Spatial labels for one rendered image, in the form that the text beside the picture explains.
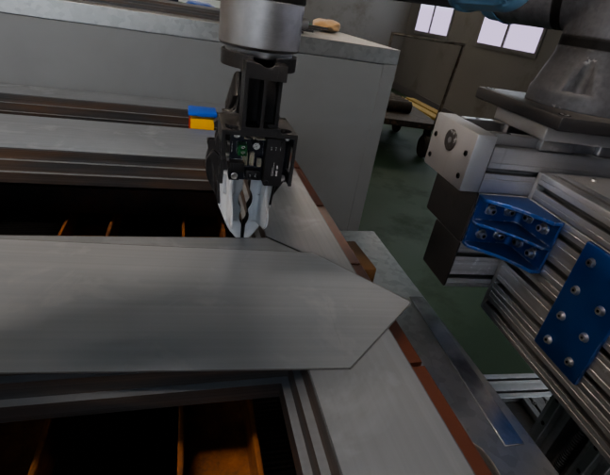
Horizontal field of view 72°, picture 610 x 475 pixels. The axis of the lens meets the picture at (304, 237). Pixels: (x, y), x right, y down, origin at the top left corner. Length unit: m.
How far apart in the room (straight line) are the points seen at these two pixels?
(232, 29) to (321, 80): 0.83
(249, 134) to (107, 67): 0.82
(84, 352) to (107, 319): 0.04
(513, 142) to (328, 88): 0.64
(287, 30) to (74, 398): 0.34
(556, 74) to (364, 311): 0.51
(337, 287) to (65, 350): 0.25
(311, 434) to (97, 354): 0.17
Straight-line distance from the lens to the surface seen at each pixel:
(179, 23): 1.16
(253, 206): 0.49
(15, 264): 0.48
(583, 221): 0.69
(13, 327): 0.41
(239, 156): 0.42
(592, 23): 0.79
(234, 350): 0.36
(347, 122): 1.28
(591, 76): 0.78
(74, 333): 0.39
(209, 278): 0.43
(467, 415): 0.64
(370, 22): 8.47
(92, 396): 0.38
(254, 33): 0.40
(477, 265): 0.79
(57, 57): 1.21
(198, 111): 0.97
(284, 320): 0.39
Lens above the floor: 1.12
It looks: 28 degrees down
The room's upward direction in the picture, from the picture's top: 10 degrees clockwise
